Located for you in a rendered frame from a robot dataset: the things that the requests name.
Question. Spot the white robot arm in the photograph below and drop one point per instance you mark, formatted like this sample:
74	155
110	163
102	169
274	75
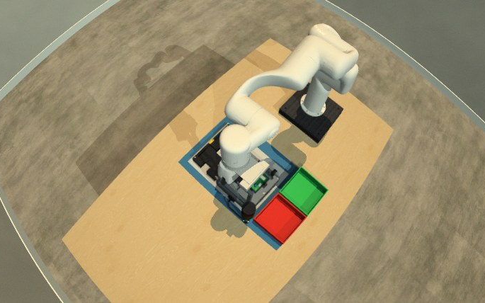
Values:
315	59

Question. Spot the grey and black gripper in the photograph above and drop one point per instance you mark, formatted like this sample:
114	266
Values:
229	175

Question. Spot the red bin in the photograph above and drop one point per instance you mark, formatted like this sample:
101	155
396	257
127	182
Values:
280	217

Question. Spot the green bin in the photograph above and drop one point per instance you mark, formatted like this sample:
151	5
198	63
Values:
303	191

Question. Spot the green circuit board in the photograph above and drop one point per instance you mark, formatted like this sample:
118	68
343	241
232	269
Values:
259	182

